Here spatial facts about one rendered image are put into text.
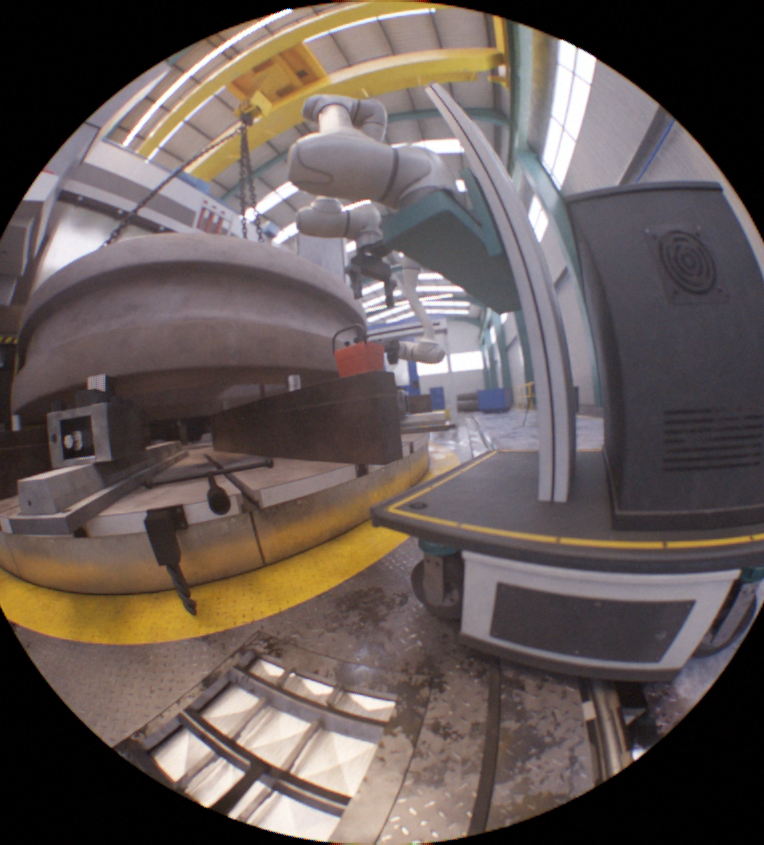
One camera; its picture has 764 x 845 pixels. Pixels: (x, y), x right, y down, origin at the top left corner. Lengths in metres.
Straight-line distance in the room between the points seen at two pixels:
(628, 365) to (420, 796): 0.68
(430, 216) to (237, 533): 1.03
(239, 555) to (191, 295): 1.44
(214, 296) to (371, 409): 1.24
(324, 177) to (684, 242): 0.63
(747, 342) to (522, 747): 0.67
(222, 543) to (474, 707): 0.86
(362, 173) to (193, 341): 1.19
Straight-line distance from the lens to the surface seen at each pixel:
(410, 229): 0.53
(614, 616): 0.46
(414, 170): 0.63
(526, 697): 0.60
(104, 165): 7.94
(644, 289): 0.44
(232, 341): 1.54
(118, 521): 0.99
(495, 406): 10.42
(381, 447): 1.02
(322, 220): 0.89
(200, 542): 0.98
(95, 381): 1.44
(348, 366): 1.13
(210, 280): 1.84
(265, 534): 1.01
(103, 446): 1.16
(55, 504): 0.94
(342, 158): 0.60
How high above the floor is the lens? 0.53
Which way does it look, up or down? 3 degrees down
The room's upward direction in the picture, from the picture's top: 6 degrees counter-clockwise
